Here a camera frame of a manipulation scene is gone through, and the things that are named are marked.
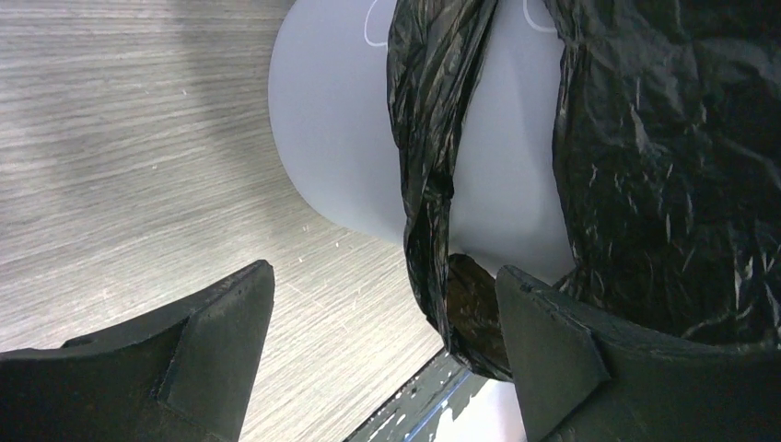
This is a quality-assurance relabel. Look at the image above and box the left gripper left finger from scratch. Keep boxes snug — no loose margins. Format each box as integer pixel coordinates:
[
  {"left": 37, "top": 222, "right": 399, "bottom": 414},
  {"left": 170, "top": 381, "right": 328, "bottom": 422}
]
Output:
[{"left": 1, "top": 261, "right": 275, "bottom": 441}]

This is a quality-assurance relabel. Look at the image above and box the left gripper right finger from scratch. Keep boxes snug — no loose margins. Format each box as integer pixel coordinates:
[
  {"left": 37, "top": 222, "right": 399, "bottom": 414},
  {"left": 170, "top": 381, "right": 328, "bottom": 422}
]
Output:
[{"left": 495, "top": 266, "right": 780, "bottom": 441}]

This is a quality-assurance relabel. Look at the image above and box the black trash bag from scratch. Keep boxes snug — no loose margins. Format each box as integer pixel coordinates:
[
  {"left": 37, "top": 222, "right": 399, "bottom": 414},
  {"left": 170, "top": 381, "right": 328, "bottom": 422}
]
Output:
[{"left": 387, "top": 1, "right": 780, "bottom": 381}]

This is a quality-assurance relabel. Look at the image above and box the grey translucent trash bin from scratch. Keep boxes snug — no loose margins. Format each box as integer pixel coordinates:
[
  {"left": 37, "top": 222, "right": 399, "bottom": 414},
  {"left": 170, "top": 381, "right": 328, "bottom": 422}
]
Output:
[{"left": 268, "top": 1, "right": 574, "bottom": 283}]

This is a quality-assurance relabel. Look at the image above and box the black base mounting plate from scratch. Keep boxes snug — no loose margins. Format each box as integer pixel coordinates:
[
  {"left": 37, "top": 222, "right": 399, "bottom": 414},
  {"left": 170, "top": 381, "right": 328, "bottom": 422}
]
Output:
[{"left": 344, "top": 350, "right": 487, "bottom": 442}]

